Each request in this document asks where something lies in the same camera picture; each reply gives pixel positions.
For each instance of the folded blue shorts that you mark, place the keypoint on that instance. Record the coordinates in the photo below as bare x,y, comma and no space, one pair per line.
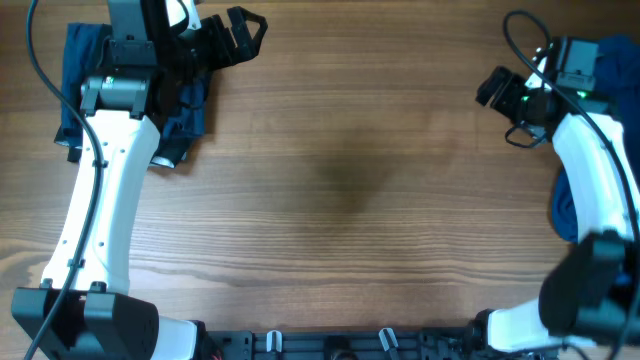
84,51

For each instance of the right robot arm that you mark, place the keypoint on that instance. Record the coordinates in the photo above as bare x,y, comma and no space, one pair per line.
591,298

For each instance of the black polo shirt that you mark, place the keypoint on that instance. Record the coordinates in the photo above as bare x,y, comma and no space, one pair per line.
181,102

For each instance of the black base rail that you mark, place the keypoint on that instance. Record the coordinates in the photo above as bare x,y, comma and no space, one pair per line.
449,343

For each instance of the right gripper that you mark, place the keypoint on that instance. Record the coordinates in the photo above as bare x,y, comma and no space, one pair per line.
512,84

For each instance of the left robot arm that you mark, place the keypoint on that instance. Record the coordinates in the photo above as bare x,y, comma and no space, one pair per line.
82,308

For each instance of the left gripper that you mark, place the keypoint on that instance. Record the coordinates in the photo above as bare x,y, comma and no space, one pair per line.
245,49

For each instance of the blue polo shirt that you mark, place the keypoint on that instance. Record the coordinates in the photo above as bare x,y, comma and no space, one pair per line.
617,76

